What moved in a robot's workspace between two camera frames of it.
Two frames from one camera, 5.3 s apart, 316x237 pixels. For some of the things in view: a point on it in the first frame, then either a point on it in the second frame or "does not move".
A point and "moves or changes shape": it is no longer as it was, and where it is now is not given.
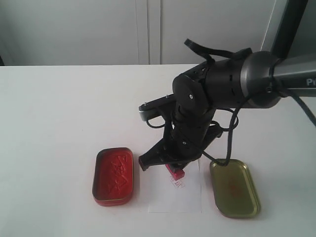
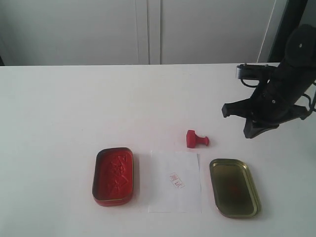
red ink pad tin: [113, 177] does not move
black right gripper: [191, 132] to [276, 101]
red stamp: [177, 174] moves or changes shape
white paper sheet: [182, 195] does not move
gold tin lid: [235, 195] does not move
